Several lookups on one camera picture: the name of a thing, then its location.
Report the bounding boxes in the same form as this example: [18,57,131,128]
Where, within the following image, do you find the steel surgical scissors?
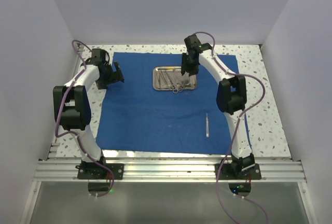
[164,71,183,94]

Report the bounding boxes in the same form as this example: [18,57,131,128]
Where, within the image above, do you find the steel scalpel handle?
[205,113,210,138]

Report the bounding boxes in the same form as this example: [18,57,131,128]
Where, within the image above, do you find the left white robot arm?
[53,61,124,179]

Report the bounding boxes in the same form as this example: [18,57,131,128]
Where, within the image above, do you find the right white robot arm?
[181,51,255,179]

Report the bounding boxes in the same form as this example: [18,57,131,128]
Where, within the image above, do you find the steel instrument tray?
[153,66,197,92]

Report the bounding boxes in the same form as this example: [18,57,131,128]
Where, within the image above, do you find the steel forceps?
[156,72,167,90]

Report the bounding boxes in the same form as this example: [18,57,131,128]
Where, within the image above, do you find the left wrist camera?
[90,48,110,65]

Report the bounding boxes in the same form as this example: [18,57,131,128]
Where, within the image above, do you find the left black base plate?
[75,162,125,180]

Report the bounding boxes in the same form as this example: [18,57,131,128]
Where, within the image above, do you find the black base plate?
[75,162,125,180]
[218,163,262,180]

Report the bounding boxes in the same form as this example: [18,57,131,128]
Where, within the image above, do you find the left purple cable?
[54,39,115,199]

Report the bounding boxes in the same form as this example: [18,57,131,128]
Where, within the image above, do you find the aluminium front rail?
[33,157,306,183]

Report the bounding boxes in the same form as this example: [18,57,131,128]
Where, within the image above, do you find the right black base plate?
[218,163,262,180]

